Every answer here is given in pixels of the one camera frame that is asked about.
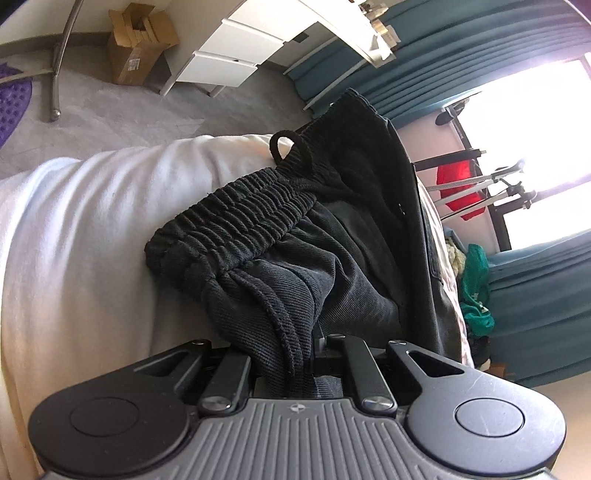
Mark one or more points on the silver tripod stand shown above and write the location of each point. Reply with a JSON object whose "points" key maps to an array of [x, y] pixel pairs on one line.
{"points": [[495, 186]]}

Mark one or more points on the metal chair leg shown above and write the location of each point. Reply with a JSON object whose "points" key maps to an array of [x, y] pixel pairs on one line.
{"points": [[58, 57]]}

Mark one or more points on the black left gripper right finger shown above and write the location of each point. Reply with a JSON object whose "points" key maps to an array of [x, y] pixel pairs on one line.
{"points": [[380, 381]]}

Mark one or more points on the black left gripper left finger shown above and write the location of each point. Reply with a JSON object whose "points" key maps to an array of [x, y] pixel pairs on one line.
{"points": [[209, 380]]}

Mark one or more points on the teal curtain right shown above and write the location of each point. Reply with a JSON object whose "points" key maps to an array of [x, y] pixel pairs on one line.
{"points": [[540, 300]]}

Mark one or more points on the teal curtain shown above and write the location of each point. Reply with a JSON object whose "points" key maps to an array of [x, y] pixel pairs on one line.
{"points": [[540, 300], [447, 48]]}

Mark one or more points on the white drawer desk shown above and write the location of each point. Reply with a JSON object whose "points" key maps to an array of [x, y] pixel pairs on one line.
{"points": [[221, 43]]}

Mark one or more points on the red cloth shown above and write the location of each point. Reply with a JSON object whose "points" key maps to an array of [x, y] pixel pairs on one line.
{"points": [[455, 172]]}

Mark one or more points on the teal curtain left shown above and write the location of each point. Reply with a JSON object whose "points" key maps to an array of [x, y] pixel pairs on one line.
{"points": [[447, 48]]}

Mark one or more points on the black ribbed pants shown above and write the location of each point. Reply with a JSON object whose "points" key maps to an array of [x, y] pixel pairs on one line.
{"points": [[332, 237]]}

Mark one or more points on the green garment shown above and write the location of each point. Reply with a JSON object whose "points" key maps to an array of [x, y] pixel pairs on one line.
{"points": [[474, 292]]}

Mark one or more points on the cardboard box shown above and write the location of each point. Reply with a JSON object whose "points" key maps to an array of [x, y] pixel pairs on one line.
{"points": [[138, 38]]}

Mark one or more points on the purple mat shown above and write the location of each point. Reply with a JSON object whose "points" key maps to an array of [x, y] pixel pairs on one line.
{"points": [[15, 98]]}

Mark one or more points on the pastel tie-dye bed sheet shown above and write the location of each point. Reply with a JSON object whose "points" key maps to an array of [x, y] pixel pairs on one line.
{"points": [[77, 297]]}

